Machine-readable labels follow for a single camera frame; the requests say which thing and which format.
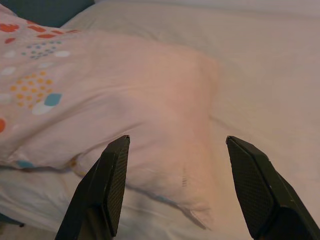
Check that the pink patterned pillow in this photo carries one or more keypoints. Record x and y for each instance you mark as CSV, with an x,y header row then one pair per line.
x,y
125,87

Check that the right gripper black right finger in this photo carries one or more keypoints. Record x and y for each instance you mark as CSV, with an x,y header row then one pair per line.
x,y
270,200

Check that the teal fabric bed base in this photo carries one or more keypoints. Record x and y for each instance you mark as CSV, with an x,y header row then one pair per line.
x,y
7,218

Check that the teal fabric headboard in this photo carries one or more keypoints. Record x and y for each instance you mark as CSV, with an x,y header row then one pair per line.
x,y
50,12

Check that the mattress with beige sheet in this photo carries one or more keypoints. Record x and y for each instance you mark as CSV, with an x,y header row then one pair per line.
x,y
262,62

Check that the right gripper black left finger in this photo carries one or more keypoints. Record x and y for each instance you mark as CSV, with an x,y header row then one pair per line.
x,y
100,195

